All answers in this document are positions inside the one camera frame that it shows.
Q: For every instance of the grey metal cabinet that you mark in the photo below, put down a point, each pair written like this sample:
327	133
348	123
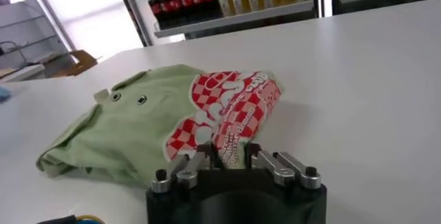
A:
31	15

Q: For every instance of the blue folded cloth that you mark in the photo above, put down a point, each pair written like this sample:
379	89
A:
4	94

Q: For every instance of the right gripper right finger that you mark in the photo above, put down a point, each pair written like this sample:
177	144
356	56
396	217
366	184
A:
282	170

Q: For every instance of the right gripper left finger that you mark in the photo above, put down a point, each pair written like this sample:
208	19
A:
186	170

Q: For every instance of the green printed t-shirt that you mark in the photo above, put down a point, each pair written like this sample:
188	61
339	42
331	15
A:
138	132

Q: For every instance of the black slanted frame pole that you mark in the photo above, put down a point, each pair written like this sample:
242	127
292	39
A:
132	8

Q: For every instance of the brown cardboard box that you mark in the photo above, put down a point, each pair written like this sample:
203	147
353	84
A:
82	63

